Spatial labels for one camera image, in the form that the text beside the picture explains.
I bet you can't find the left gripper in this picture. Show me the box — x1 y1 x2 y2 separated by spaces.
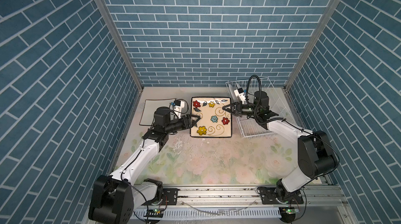
163 115 199 135

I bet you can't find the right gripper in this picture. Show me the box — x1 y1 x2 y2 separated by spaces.
223 103 260 118

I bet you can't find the white square plate black rim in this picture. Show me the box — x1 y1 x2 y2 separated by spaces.
140 98 175 126

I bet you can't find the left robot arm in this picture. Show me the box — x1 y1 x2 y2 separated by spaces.
88 107 201 224

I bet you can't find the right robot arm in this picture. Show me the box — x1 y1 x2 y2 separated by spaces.
222 91 339 196

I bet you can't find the round white plate outer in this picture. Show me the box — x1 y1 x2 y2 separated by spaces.
226 83 238 101

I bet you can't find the left corner metal profile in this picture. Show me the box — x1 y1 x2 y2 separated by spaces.
94 0 143 93

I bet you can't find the corner metal profile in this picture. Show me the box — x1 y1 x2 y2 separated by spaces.
284 0 341 91
94 0 143 93

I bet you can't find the right corner metal profile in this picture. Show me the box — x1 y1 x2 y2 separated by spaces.
284 0 341 91

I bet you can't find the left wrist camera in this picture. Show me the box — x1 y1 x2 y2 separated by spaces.
172 99 186 118

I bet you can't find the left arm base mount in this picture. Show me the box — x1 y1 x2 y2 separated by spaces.
157 188 179 206

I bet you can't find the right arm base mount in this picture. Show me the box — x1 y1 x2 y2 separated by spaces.
256 186 304 205

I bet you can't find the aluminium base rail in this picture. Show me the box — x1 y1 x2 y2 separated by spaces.
140 184 347 207

